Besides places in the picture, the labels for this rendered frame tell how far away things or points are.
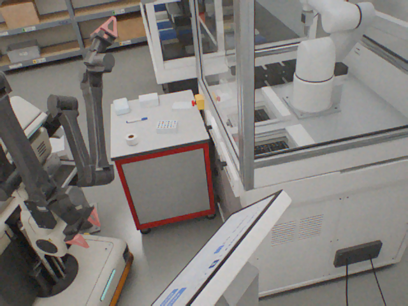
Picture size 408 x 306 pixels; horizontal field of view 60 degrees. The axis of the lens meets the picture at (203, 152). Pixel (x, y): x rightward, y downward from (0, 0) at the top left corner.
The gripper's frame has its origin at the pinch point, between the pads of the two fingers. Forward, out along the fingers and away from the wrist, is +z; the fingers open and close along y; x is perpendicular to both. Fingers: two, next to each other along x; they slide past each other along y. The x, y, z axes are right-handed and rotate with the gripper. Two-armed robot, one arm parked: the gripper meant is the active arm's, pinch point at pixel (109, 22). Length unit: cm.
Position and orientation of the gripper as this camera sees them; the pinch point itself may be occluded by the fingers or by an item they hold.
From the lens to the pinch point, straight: 152.9
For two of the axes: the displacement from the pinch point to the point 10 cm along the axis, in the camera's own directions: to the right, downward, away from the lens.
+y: 5.7, 0.4, -8.2
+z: 3.3, -9.3, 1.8
